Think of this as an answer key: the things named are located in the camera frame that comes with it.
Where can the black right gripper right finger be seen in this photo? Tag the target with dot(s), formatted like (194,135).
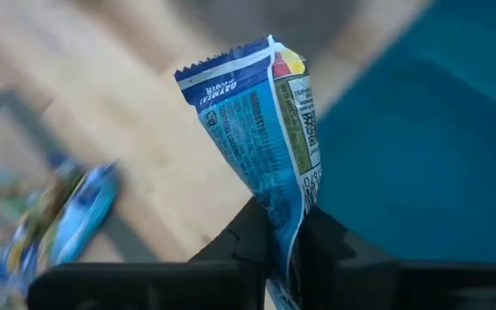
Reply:
(325,241)

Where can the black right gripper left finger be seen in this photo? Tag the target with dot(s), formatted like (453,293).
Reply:
(248,241)

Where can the blue oatmeal raisin granola bar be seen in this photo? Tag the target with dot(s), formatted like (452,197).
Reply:
(252,129)

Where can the white blue red granola bar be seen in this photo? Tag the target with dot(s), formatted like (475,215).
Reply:
(84,215)

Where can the green granola bar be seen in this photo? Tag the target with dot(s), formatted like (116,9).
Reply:
(41,215)

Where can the light blue granola bar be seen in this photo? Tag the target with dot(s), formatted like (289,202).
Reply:
(11,275)

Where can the blue plastic bin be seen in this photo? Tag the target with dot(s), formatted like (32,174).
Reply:
(424,150)

